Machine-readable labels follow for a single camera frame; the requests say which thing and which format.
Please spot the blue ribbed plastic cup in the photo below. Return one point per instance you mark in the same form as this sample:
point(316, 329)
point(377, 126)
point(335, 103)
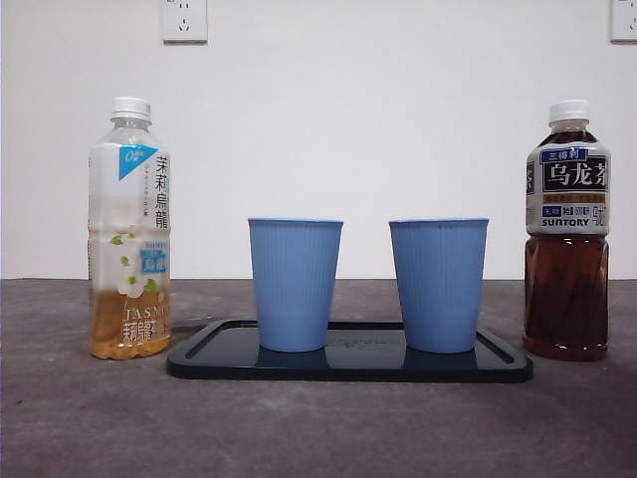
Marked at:
point(296, 284)
point(438, 284)

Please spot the dark oolong tea bottle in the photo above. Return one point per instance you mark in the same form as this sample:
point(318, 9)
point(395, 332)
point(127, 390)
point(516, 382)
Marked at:
point(565, 299)

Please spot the dark rectangular tray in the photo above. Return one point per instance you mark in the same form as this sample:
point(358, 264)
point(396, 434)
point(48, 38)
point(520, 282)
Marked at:
point(358, 366)

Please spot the jasmine tea bottle white label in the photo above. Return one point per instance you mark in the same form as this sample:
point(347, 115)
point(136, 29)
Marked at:
point(127, 209)

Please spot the white wall socket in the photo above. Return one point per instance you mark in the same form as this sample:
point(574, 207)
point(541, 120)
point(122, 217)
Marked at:
point(184, 22)
point(624, 22)

